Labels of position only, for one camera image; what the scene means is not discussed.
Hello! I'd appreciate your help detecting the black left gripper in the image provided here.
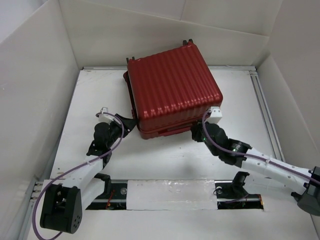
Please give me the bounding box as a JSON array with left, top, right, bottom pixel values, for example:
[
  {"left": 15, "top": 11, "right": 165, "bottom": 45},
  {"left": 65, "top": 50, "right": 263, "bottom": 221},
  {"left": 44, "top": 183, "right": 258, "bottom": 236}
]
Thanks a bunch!
[{"left": 106, "top": 114, "right": 138, "bottom": 149}]

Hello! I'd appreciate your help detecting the red hard-shell suitcase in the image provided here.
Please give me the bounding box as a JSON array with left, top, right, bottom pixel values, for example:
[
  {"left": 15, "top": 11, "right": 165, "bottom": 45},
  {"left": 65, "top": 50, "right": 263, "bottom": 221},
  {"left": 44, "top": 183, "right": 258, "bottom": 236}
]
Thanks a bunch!
[{"left": 123, "top": 39, "right": 223, "bottom": 140}]

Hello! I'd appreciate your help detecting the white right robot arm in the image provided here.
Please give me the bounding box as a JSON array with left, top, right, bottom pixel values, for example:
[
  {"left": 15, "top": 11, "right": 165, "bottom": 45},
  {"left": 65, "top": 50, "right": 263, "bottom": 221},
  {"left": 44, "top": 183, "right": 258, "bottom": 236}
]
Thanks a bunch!
[{"left": 191, "top": 122, "right": 320, "bottom": 216}]

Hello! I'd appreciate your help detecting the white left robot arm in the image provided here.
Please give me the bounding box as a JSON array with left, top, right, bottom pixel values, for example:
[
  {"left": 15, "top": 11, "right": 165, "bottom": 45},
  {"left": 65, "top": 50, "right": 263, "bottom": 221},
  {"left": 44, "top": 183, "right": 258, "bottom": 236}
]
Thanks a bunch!
[{"left": 39, "top": 111, "right": 137, "bottom": 234}]

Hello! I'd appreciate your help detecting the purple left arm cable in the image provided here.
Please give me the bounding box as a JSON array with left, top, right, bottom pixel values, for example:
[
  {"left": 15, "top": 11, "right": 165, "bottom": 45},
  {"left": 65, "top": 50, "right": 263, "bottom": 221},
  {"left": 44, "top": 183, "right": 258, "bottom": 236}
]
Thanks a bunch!
[{"left": 31, "top": 112, "right": 126, "bottom": 240}]

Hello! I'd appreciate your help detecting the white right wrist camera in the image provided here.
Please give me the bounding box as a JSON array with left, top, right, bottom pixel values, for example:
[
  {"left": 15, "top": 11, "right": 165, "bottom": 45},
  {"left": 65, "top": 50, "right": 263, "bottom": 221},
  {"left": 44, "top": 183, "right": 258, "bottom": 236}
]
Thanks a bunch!
[{"left": 206, "top": 106, "right": 223, "bottom": 124}]

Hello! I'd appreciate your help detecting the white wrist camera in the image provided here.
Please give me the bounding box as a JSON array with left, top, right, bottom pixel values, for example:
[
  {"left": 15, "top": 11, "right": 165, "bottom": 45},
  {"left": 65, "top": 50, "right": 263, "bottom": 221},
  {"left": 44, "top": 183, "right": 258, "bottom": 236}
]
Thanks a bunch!
[
  {"left": 95, "top": 107, "right": 113, "bottom": 124},
  {"left": 206, "top": 106, "right": 223, "bottom": 124}
]

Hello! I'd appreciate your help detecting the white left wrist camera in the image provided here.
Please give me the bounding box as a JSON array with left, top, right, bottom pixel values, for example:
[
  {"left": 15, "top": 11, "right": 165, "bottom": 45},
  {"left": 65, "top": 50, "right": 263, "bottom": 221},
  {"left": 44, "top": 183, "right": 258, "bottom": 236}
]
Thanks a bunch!
[{"left": 95, "top": 107, "right": 113, "bottom": 124}]

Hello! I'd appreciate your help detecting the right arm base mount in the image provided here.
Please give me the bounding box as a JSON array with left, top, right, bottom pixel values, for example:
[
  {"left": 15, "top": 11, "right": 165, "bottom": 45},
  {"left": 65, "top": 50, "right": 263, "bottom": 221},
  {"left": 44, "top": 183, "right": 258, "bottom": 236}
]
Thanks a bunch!
[{"left": 213, "top": 180, "right": 264, "bottom": 210}]

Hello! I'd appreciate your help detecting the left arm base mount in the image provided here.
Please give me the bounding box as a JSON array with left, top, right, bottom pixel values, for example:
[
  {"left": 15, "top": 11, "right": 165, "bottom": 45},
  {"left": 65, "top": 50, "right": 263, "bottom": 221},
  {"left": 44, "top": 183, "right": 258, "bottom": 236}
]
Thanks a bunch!
[{"left": 86, "top": 181, "right": 128, "bottom": 211}]

